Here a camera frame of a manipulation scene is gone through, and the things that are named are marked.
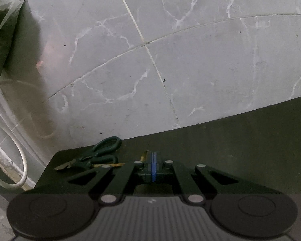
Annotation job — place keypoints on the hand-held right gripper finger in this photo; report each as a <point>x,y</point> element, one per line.
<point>155,168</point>
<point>152,168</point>

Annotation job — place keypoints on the plastic bag of dried greens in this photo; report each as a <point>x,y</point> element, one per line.
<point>0,42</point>

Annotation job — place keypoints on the dark chopstick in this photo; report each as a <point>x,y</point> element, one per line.
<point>110,165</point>

